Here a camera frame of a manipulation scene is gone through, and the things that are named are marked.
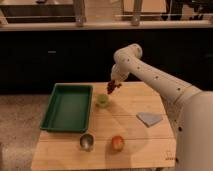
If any dark red grape bunch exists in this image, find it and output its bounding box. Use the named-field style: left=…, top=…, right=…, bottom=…
left=107, top=80, right=121, bottom=94

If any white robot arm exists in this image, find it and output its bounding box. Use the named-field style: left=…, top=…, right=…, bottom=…
left=111, top=44, right=213, bottom=171

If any green plastic cup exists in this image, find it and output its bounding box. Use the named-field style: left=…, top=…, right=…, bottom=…
left=96, top=94, right=109, bottom=108

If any small metal cup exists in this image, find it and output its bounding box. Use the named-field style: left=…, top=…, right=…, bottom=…
left=80, top=134, right=94, bottom=151

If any green plastic tray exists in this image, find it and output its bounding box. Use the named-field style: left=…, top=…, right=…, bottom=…
left=40, top=83, right=93, bottom=133

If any wooden table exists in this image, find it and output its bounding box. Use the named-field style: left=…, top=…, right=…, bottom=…
left=31, top=82, right=176, bottom=171

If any blue folded cloth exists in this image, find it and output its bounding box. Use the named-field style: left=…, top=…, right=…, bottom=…
left=136, top=112, right=163, bottom=127

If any red yellow apple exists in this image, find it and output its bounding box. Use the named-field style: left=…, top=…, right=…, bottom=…
left=111, top=135, right=125, bottom=151

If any right metal post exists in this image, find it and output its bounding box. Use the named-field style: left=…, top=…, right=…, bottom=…
left=131, top=0, right=143, bottom=26

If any metal post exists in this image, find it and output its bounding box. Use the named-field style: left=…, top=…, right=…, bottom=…
left=73, top=0, right=86, bottom=27
left=131, top=0, right=143, bottom=26

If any left metal post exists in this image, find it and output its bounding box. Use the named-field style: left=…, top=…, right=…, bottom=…
left=73, top=0, right=86, bottom=27

